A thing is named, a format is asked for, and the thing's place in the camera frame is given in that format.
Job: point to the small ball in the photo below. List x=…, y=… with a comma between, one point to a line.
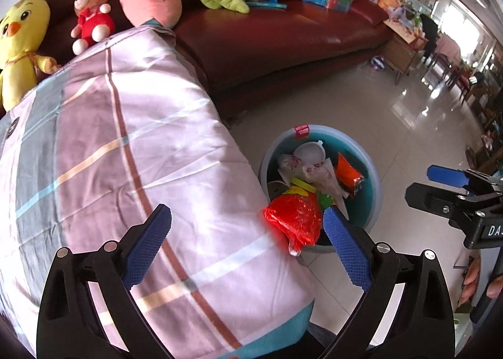
x=377, y=63

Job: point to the yellow chick plush toy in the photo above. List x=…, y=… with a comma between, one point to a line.
x=19, y=52

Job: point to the dark red leather sofa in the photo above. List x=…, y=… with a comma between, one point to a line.
x=275, y=36

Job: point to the brown teddy bear plush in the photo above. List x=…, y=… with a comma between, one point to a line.
x=92, y=17

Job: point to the teal plastic bin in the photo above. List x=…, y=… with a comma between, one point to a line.
x=369, y=186

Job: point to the clear plastic bag red print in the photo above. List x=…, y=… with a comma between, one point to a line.
x=326, y=182

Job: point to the plaid pink grey blanket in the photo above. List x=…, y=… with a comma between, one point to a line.
x=118, y=154

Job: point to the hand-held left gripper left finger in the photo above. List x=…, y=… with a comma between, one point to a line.
x=145, y=243

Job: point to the yellow and green packet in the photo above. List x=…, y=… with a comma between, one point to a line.
x=306, y=190

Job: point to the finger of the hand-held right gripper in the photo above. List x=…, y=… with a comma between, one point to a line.
x=448, y=176
x=436, y=201

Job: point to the blue plastic toy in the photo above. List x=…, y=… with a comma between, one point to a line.
x=267, y=3

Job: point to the orange foil wrapper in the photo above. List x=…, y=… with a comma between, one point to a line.
x=347, y=174

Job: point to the person's dark blue trousers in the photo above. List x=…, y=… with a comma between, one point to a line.
x=320, y=335

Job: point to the person's right hand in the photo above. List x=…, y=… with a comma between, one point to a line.
x=469, y=280

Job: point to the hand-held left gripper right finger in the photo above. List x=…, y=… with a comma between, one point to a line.
x=349, y=251

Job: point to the wooden side table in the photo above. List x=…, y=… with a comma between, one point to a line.
x=402, y=48

